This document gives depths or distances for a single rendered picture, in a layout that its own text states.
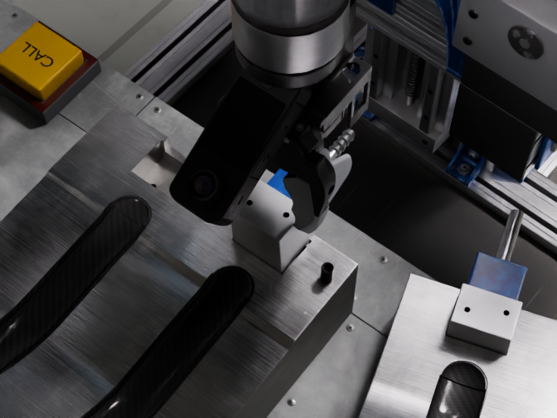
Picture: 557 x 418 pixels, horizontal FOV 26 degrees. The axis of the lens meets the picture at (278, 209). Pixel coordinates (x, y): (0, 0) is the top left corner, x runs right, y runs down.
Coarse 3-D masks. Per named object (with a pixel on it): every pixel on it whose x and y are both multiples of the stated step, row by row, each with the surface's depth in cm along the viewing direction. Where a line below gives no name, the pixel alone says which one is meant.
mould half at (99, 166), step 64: (128, 128) 104; (64, 192) 101; (128, 192) 101; (0, 256) 98; (128, 256) 98; (192, 256) 98; (320, 256) 98; (64, 320) 96; (128, 320) 95; (256, 320) 95; (320, 320) 97; (0, 384) 91; (64, 384) 92; (192, 384) 93; (256, 384) 93
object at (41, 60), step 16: (32, 32) 116; (48, 32) 116; (16, 48) 115; (32, 48) 115; (48, 48) 115; (64, 48) 115; (0, 64) 114; (16, 64) 114; (32, 64) 114; (48, 64) 114; (64, 64) 114; (80, 64) 116; (16, 80) 114; (32, 80) 113; (48, 80) 113; (64, 80) 115
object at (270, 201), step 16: (336, 144) 100; (256, 192) 95; (272, 192) 95; (256, 208) 94; (272, 208) 94; (288, 208) 94; (240, 224) 95; (256, 224) 93; (272, 224) 93; (288, 224) 93; (240, 240) 97; (256, 240) 95; (272, 240) 93; (288, 240) 94; (304, 240) 97; (256, 256) 98; (272, 256) 96; (288, 256) 96
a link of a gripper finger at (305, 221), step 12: (348, 156) 92; (336, 168) 91; (348, 168) 92; (288, 180) 88; (300, 180) 87; (336, 180) 92; (288, 192) 90; (300, 192) 88; (336, 192) 93; (300, 204) 90; (300, 216) 91; (312, 216) 90; (324, 216) 92; (300, 228) 93; (312, 228) 93
